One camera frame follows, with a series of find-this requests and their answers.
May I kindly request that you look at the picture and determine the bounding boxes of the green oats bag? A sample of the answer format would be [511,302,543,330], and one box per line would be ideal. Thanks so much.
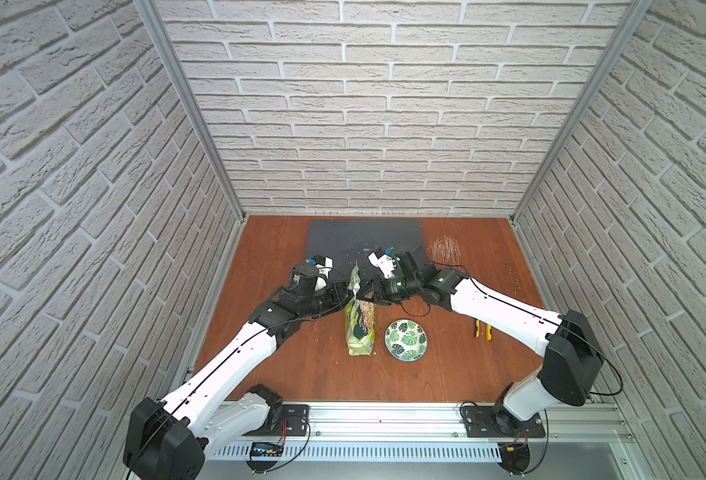
[344,265,377,357]

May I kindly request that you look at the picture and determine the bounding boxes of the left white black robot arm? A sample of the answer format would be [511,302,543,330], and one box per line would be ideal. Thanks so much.
[123,281,351,479]

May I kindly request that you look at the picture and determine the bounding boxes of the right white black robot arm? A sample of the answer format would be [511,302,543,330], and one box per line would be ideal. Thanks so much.
[357,248,604,422]

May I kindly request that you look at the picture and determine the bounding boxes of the green leaf pattern bowl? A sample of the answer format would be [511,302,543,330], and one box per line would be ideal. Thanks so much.
[385,319,428,363]

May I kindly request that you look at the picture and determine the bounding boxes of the yellow black pliers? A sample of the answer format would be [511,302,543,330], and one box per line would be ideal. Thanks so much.
[474,320,492,341]

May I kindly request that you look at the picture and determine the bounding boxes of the left small circuit board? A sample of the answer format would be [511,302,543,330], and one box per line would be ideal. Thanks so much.
[248,442,284,459]

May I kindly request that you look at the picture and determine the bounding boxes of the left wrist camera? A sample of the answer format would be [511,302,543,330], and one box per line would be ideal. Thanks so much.
[289,255,333,296]

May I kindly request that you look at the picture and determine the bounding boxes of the grey network switch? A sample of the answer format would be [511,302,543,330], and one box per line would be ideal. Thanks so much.
[305,219,424,280]

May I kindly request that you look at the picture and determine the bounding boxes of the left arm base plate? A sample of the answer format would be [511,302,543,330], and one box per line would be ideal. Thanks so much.
[247,404,310,438]

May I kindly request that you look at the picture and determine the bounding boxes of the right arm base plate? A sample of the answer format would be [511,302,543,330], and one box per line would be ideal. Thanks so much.
[459,402,546,440]

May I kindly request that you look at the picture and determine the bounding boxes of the aluminium frame rail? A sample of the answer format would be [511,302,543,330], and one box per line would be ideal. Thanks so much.
[208,402,634,472]

